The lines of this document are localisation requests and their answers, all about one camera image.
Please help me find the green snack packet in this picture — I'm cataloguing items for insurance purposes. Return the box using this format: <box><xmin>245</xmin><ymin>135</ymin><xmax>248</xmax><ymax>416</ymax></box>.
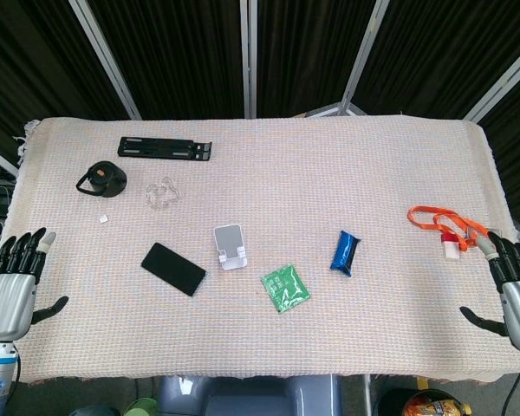
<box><xmin>260</xmin><ymin>263</ymin><xmax>312</xmax><ymax>315</ymax></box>

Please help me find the black smartphone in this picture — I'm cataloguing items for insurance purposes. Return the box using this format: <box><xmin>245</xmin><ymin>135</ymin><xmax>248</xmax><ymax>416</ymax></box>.
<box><xmin>140</xmin><ymin>242</ymin><xmax>208</xmax><ymax>298</ymax></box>

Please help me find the clear plastic wrapper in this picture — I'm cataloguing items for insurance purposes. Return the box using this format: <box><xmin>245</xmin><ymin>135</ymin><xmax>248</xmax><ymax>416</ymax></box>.
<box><xmin>145</xmin><ymin>174</ymin><xmax>183</xmax><ymax>212</ymax></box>

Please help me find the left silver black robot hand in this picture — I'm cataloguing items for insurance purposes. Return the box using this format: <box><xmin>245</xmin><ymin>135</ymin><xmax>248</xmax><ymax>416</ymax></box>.
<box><xmin>0</xmin><ymin>227</ymin><xmax>69</xmax><ymax>341</ymax></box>

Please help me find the orange lanyard with badge holder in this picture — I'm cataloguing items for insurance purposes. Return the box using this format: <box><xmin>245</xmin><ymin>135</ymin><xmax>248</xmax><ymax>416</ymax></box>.
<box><xmin>406</xmin><ymin>205</ymin><xmax>504</xmax><ymax>251</ymax></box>

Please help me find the green round object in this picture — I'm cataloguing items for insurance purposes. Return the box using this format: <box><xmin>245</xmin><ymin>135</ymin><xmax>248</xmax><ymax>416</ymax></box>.
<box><xmin>123</xmin><ymin>397</ymin><xmax>158</xmax><ymax>416</ymax></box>

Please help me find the black folding laptop stand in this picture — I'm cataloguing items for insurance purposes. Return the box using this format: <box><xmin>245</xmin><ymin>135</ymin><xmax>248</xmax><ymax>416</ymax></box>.
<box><xmin>117</xmin><ymin>136</ymin><xmax>213</xmax><ymax>162</ymax></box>

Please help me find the white phone stand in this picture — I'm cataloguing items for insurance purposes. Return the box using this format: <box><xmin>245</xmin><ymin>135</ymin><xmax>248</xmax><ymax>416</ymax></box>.
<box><xmin>213</xmin><ymin>223</ymin><xmax>248</xmax><ymax>272</ymax></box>

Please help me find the black folding screen with frame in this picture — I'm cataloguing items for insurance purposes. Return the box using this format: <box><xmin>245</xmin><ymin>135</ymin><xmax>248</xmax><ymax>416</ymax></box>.
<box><xmin>0</xmin><ymin>0</ymin><xmax>520</xmax><ymax>231</ymax></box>

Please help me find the red white small card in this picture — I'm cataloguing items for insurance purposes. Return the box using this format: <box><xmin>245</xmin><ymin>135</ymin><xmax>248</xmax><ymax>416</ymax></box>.
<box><xmin>440</xmin><ymin>232</ymin><xmax>461</xmax><ymax>262</ymax></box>

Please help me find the blue black snack pack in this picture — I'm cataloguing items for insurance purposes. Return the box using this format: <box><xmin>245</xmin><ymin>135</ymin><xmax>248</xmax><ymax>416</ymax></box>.
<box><xmin>329</xmin><ymin>230</ymin><xmax>363</xmax><ymax>277</ymax></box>

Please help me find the pink woven tablecloth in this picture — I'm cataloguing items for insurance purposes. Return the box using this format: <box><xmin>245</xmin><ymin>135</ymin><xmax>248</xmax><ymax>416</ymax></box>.
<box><xmin>0</xmin><ymin>114</ymin><xmax>520</xmax><ymax>385</ymax></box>

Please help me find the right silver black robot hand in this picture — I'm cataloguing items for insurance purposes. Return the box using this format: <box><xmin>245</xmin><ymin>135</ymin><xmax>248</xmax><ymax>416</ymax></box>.
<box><xmin>459</xmin><ymin>231</ymin><xmax>520</xmax><ymax>357</ymax></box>

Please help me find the black bottle lid with handle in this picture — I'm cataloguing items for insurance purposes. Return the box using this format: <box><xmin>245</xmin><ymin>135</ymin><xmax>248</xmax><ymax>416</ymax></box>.
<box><xmin>75</xmin><ymin>160</ymin><xmax>127</xmax><ymax>198</ymax></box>

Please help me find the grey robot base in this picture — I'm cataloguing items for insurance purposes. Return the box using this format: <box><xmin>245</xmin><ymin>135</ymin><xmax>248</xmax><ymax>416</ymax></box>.
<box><xmin>155</xmin><ymin>374</ymin><xmax>343</xmax><ymax>416</ymax></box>

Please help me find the black bin with snack bag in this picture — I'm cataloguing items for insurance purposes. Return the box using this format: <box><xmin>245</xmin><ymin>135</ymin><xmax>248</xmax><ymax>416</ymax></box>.
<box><xmin>379</xmin><ymin>387</ymin><xmax>476</xmax><ymax>416</ymax></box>

